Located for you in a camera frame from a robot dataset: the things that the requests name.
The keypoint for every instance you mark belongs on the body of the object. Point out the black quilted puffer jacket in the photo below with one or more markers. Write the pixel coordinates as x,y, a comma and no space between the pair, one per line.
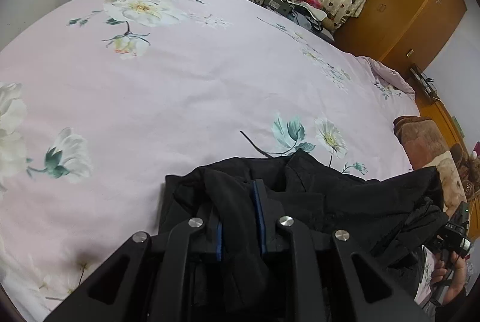
337,202

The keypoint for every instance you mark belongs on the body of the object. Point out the black cardboard box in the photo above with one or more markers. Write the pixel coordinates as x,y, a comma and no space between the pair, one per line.
277,3

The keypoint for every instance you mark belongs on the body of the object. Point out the brown bear print pillow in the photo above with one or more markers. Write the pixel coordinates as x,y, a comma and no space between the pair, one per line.
423,145

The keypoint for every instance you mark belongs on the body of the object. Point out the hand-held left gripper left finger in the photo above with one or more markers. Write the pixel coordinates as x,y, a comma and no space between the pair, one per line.
218,243

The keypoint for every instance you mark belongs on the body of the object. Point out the bed with pink floral sheet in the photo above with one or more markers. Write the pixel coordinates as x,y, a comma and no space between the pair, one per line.
150,100

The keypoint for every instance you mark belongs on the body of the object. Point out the brown plush bear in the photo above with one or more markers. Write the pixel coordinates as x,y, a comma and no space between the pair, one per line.
468,175

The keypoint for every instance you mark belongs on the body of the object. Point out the pile of clothes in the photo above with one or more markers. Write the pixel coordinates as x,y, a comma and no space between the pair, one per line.
307,12

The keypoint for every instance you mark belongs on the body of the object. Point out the person's right hand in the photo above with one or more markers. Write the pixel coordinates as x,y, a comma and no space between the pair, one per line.
452,277

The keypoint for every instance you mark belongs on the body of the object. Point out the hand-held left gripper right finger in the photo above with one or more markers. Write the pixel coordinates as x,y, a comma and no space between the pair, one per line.
259,217

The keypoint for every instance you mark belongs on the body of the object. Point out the orange wooden wardrobe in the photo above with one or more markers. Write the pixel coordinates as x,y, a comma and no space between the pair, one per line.
405,14

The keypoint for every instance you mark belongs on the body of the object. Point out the wooden headboard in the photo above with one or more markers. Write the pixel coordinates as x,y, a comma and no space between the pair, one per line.
442,112

